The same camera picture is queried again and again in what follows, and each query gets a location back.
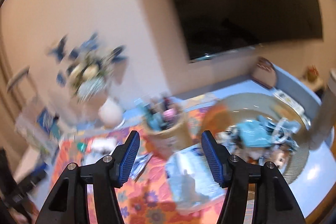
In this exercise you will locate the round woven basket tray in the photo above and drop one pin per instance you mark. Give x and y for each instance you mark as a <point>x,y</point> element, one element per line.
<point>289,150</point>

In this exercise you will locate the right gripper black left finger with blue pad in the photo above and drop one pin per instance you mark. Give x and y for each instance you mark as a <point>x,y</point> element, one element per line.
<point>68,200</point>

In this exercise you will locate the white remote control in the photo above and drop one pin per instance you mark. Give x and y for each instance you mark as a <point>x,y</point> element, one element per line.
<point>289,101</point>

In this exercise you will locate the grey thermos bottle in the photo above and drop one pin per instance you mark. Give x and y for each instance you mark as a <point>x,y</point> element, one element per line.
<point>325,119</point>

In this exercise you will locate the brown small handbag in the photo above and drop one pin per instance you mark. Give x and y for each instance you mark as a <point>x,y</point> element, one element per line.
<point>264,73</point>

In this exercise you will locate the white ribbed vase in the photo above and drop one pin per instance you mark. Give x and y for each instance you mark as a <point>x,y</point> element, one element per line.
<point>111,114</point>

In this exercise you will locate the blue tissue pack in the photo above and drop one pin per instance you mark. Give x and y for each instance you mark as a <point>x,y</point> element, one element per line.
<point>190,181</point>

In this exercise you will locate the beige pen holder cup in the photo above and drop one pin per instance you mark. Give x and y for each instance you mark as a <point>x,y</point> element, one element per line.
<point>165,125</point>

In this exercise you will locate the orange floral table mat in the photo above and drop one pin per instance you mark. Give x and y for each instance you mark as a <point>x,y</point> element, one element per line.
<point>147,199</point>

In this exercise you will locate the blue white flower bouquet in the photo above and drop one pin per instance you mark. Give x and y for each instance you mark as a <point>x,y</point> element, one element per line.
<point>89,72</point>

